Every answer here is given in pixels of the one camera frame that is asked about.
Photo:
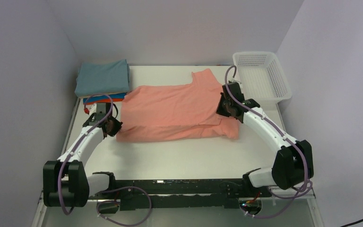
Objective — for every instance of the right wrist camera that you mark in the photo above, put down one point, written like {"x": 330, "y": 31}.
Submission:
{"x": 235, "y": 81}

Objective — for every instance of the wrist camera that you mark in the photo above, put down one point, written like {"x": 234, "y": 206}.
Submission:
{"x": 90, "y": 109}
{"x": 235, "y": 81}

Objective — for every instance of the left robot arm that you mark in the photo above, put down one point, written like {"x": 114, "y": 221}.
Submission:
{"x": 65, "y": 183}

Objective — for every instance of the pink t shirt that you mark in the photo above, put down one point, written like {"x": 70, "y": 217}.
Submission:
{"x": 165, "y": 113}

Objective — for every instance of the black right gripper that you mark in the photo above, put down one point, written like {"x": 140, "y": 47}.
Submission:
{"x": 220, "y": 111}

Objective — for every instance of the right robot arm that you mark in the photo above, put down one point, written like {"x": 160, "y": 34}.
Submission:
{"x": 293, "y": 163}

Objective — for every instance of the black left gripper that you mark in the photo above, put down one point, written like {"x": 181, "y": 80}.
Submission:
{"x": 117, "y": 127}

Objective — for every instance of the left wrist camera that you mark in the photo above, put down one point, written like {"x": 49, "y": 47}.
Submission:
{"x": 90, "y": 109}

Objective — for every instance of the orange folded t shirt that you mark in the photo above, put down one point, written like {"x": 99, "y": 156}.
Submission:
{"x": 93, "y": 100}

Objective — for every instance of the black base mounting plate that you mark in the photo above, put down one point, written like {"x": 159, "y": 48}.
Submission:
{"x": 182, "y": 193}

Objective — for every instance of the teal folded t shirt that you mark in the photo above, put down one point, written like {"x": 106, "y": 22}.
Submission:
{"x": 106, "y": 78}

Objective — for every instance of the blue folded t shirt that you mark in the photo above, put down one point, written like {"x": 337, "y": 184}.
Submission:
{"x": 105, "y": 96}

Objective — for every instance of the white plastic basket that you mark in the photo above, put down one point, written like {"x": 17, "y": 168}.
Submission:
{"x": 262, "y": 77}

